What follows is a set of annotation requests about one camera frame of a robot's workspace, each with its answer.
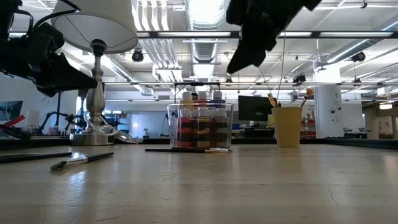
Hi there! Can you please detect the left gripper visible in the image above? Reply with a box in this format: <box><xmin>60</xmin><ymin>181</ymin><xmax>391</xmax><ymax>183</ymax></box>
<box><xmin>0</xmin><ymin>0</ymin><xmax>99</xmax><ymax>98</ymax></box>

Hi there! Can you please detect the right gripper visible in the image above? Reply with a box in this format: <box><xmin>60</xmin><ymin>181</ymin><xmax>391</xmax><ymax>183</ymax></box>
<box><xmin>226</xmin><ymin>0</ymin><xmax>323</xmax><ymax>75</ymax></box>

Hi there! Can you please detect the large periwinkle blue paint bottle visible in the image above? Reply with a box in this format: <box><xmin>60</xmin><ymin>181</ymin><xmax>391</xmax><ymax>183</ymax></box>
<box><xmin>211</xmin><ymin>90</ymin><xmax>226</xmax><ymax>110</ymax></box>

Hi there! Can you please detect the large pink paint bottle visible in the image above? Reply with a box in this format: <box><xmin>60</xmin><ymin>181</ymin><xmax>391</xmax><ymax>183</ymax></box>
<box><xmin>197</xmin><ymin>91</ymin><xmax>209</xmax><ymax>110</ymax></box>

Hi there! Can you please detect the short brown paintbrush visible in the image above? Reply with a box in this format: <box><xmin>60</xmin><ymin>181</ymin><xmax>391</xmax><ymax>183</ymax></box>
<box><xmin>298</xmin><ymin>88</ymin><xmax>315</xmax><ymax>108</ymax></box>

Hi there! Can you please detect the thin black paintbrush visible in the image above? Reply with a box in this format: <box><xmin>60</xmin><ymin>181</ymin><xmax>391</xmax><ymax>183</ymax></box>
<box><xmin>0</xmin><ymin>151</ymin><xmax>73</xmax><ymax>165</ymax></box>

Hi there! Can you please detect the large yellow paint bottle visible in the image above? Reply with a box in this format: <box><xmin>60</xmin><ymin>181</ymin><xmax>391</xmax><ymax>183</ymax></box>
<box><xmin>180</xmin><ymin>91</ymin><xmax>194</xmax><ymax>110</ymax></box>

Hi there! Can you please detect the black paintbrush silver ferrule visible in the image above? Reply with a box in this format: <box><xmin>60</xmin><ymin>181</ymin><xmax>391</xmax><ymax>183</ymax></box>
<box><xmin>50</xmin><ymin>151</ymin><xmax>115</xmax><ymax>171</ymax></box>

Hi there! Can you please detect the thin dark paintbrush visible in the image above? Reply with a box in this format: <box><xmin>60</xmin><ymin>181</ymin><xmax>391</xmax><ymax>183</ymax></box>
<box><xmin>144</xmin><ymin>147</ymin><xmax>233</xmax><ymax>154</ymax></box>

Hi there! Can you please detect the white shade silver table lamp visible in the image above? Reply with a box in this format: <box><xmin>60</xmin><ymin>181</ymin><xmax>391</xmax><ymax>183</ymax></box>
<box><xmin>51</xmin><ymin>0</ymin><xmax>139</xmax><ymax>147</ymax></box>

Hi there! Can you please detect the black background monitor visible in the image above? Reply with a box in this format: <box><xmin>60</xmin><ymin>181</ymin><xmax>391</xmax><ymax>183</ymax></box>
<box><xmin>238</xmin><ymin>95</ymin><xmax>274</xmax><ymax>122</ymax></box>

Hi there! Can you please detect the background display screen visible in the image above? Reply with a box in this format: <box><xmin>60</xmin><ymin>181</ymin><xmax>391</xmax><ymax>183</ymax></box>
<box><xmin>0</xmin><ymin>100</ymin><xmax>25</xmax><ymax>128</ymax></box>

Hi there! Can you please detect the blue background shelf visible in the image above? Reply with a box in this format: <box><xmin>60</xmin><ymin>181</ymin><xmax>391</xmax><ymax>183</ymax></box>
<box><xmin>104</xmin><ymin>109</ymin><xmax>131</xmax><ymax>133</ymax></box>

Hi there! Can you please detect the yellow paper cup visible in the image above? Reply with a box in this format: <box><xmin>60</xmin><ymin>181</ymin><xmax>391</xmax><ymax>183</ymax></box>
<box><xmin>271</xmin><ymin>106</ymin><xmax>303</xmax><ymax>148</ymax></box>

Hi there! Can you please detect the white round column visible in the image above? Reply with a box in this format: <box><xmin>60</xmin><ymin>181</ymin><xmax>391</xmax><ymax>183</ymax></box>
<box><xmin>313</xmin><ymin>85</ymin><xmax>345</xmax><ymax>139</ymax></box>

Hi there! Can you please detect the red background shelf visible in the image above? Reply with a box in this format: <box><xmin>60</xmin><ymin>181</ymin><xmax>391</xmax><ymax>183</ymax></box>
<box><xmin>300</xmin><ymin>117</ymin><xmax>315</xmax><ymax>139</ymax></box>

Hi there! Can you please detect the clear plastic bin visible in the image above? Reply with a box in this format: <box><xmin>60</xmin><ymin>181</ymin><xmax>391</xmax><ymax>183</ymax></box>
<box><xmin>167</xmin><ymin>102</ymin><xmax>234</xmax><ymax>149</ymax></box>

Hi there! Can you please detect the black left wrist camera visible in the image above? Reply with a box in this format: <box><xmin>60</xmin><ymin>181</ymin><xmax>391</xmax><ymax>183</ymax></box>
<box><xmin>30</xmin><ymin>22</ymin><xmax>65</xmax><ymax>54</ymax></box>

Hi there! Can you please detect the white ceiling duct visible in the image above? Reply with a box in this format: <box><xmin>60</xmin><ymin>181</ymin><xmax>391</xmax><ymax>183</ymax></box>
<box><xmin>185</xmin><ymin>0</ymin><xmax>229</xmax><ymax>78</ymax></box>

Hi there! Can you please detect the black background gantry frame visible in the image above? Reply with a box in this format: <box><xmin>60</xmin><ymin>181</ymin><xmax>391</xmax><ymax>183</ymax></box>
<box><xmin>174</xmin><ymin>82</ymin><xmax>221</xmax><ymax>103</ymax></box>

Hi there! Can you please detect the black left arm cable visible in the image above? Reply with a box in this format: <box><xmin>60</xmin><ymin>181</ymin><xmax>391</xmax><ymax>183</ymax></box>
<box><xmin>12</xmin><ymin>0</ymin><xmax>81</xmax><ymax>35</ymax></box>

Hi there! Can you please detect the clear lamp cord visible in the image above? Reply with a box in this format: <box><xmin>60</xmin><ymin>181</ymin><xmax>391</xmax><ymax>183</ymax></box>
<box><xmin>104</xmin><ymin>124</ymin><xmax>144</xmax><ymax>144</ymax></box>

